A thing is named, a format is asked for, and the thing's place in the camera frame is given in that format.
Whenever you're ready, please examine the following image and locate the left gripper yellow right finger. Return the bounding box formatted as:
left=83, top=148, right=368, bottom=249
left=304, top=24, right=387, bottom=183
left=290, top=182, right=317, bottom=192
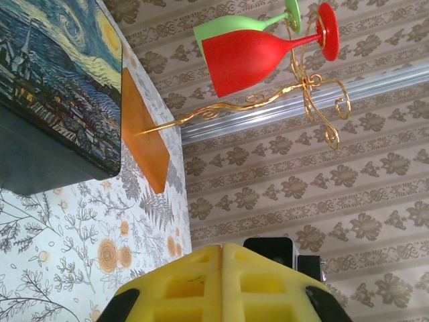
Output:
left=222, top=242, right=352, bottom=322

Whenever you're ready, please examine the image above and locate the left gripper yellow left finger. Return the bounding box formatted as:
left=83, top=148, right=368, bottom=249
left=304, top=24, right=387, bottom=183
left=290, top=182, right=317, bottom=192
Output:
left=96, top=244, right=223, bottom=322

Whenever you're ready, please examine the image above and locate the starry night painted box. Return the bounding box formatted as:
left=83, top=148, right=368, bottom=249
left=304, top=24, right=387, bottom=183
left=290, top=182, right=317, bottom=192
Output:
left=0, top=0, right=124, bottom=196

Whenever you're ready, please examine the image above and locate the floral tablecloth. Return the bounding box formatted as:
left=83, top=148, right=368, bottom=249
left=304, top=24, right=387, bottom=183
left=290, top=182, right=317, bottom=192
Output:
left=0, top=46, right=194, bottom=322

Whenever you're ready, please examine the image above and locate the gold glass rack stand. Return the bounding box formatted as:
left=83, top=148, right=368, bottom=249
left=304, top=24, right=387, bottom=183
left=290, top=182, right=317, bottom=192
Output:
left=120, top=6, right=353, bottom=195

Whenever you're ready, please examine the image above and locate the red goblet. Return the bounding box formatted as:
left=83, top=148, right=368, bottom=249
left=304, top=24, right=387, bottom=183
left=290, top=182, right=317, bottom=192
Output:
left=202, top=2, right=339, bottom=99

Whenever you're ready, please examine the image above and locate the green goblet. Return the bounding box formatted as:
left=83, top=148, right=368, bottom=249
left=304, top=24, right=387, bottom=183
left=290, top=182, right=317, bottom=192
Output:
left=193, top=0, right=302, bottom=56

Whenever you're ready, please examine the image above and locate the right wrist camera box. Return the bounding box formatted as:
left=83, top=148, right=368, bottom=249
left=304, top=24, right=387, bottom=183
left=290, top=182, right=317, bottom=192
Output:
left=243, top=236, right=300, bottom=273

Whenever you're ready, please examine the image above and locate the aluminium corner post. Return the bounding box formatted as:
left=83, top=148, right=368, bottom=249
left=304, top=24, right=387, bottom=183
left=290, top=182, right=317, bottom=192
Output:
left=182, top=65, right=429, bottom=146

